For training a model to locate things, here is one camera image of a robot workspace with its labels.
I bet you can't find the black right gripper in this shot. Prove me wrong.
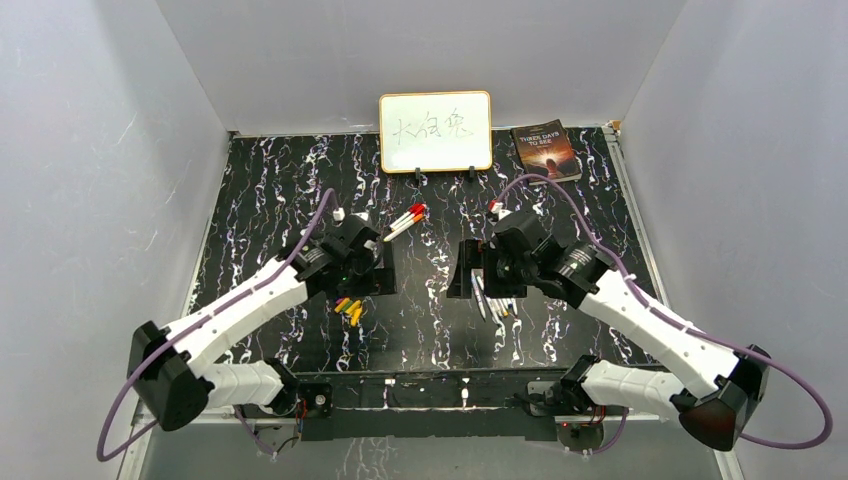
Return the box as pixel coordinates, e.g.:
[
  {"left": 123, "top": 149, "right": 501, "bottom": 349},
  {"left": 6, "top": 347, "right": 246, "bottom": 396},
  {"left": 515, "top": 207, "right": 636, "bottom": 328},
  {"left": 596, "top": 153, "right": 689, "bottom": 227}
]
[{"left": 447, "top": 238, "right": 537, "bottom": 298}]

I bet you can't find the yellow pen cap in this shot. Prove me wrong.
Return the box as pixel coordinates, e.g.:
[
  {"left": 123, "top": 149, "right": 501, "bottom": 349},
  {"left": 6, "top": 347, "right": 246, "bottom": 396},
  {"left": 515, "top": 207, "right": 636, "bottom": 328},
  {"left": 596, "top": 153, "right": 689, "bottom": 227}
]
[
  {"left": 350, "top": 308, "right": 364, "bottom": 327},
  {"left": 344, "top": 300, "right": 362, "bottom": 315}
]

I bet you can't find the orange cap marker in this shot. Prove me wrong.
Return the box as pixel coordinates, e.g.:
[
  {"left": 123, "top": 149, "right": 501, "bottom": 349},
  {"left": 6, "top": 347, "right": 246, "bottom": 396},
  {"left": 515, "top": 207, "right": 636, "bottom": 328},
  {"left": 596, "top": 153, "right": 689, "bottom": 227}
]
[
  {"left": 486, "top": 298, "right": 502, "bottom": 323},
  {"left": 383, "top": 214, "right": 424, "bottom": 242}
]

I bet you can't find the red cap marker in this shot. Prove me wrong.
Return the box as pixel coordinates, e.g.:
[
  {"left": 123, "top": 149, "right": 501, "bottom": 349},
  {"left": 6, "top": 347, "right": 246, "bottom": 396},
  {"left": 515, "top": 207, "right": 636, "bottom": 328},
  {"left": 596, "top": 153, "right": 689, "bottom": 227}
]
[{"left": 389, "top": 203, "right": 426, "bottom": 231}]

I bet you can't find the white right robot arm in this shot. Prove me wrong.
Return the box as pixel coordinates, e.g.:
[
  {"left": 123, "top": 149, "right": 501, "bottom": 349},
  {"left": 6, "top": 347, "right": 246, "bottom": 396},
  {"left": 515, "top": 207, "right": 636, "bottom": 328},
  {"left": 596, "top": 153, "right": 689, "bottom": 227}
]
[{"left": 447, "top": 213, "right": 769, "bottom": 451}]

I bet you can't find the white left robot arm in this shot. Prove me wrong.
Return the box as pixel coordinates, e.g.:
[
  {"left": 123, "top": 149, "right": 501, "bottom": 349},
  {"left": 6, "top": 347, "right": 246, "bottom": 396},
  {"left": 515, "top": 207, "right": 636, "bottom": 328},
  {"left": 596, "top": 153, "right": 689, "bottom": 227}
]
[{"left": 128, "top": 215, "right": 397, "bottom": 431}]

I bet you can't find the dark paperback book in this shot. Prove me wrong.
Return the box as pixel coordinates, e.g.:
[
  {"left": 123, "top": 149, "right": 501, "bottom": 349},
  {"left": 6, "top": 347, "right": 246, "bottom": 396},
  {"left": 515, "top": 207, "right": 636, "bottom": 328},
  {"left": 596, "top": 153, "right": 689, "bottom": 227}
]
[{"left": 510, "top": 119, "right": 582, "bottom": 182}]

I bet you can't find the small whiteboard with writing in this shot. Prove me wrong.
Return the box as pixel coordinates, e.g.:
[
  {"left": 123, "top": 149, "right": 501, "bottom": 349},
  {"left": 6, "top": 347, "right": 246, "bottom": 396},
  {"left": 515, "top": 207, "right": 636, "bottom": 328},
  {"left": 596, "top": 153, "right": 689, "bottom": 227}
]
[{"left": 378, "top": 91, "right": 493, "bottom": 174}]

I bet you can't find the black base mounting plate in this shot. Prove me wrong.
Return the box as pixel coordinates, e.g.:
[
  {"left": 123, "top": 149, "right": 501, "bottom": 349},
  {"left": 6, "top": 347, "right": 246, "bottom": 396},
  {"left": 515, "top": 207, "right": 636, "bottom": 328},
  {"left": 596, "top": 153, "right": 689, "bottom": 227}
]
[{"left": 291, "top": 369, "right": 624, "bottom": 444}]

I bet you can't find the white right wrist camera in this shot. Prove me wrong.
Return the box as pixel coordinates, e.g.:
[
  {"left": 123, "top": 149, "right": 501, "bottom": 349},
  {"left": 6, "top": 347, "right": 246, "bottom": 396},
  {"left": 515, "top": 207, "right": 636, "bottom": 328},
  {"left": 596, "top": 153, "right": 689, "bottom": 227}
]
[{"left": 486, "top": 200, "right": 512, "bottom": 224}]

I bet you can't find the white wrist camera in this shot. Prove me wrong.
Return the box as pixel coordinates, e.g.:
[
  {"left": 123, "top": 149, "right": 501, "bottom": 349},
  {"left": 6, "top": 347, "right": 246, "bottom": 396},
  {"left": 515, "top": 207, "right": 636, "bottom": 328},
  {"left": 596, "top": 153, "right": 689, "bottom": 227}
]
[
  {"left": 332, "top": 207, "right": 371, "bottom": 226},
  {"left": 486, "top": 200, "right": 512, "bottom": 224}
]

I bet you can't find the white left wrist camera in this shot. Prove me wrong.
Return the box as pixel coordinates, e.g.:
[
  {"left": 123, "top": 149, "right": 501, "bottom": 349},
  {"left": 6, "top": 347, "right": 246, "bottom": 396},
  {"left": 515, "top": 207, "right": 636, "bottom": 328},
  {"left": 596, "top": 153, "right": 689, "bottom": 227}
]
[{"left": 332, "top": 207, "right": 371, "bottom": 226}]

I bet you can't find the aluminium frame rail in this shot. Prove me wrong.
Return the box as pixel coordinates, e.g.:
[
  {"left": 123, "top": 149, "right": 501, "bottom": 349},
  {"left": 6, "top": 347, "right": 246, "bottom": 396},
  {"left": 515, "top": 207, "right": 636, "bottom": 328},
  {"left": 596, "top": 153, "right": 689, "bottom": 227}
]
[{"left": 135, "top": 374, "right": 727, "bottom": 425}]

